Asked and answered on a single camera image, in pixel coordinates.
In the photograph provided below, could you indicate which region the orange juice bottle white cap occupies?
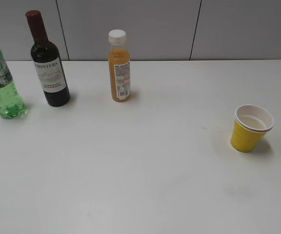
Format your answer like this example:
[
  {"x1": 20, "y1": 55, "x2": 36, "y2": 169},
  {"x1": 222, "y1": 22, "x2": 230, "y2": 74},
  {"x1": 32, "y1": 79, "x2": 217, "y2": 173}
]
[{"x1": 108, "y1": 29, "x2": 131, "y2": 102}]

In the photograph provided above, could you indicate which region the yellow paper cup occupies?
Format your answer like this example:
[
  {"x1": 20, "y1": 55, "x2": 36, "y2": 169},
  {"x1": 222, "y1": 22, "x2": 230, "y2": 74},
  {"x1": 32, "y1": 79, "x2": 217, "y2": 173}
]
[{"x1": 230, "y1": 104, "x2": 274, "y2": 153}]

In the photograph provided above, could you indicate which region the dark red wine bottle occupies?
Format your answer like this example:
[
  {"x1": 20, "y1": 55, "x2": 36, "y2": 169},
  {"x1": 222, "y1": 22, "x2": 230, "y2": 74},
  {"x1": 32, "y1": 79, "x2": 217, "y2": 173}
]
[{"x1": 25, "y1": 10, "x2": 70, "y2": 107}]

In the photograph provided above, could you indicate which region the green sprite bottle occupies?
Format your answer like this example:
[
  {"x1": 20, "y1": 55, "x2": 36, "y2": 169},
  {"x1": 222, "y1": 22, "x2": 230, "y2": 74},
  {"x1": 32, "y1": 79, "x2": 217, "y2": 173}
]
[{"x1": 0, "y1": 49, "x2": 27, "y2": 119}]

